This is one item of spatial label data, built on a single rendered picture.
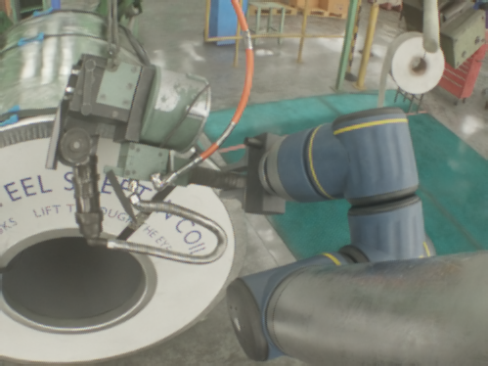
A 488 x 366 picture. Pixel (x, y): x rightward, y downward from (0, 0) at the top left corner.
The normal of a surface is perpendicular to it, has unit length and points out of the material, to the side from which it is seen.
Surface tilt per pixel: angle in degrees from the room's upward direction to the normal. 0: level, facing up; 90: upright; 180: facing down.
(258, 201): 65
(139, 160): 58
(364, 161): 69
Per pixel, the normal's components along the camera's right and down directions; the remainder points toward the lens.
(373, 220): -0.63, 0.11
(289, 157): -0.81, -0.11
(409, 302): -0.80, -0.60
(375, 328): -0.93, -0.31
